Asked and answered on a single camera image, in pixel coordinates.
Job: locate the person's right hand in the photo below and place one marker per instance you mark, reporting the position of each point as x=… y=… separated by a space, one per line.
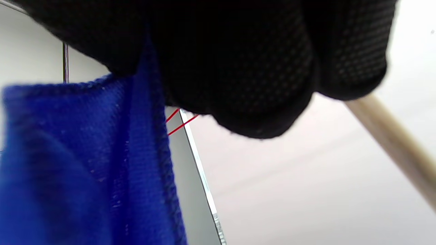
x=238 y=51

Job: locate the wooden rack with posts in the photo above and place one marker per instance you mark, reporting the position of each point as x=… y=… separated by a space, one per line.
x=395 y=143

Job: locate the frosted glass panel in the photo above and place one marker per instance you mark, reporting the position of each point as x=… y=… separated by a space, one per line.
x=192 y=190

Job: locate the blue towel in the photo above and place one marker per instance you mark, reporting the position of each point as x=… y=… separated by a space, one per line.
x=85 y=163

